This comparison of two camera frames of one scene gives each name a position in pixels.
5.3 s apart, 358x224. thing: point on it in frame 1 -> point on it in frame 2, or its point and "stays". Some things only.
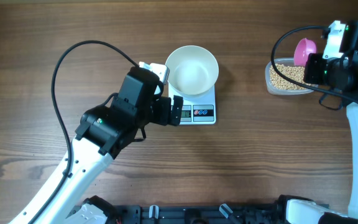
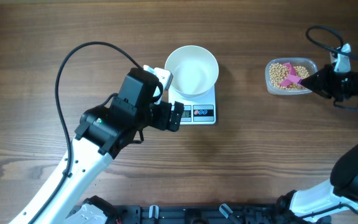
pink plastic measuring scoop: (303, 48) -> (293, 78)
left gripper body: (159, 113) stays
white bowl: (193, 71) stays
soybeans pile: (295, 73) stays
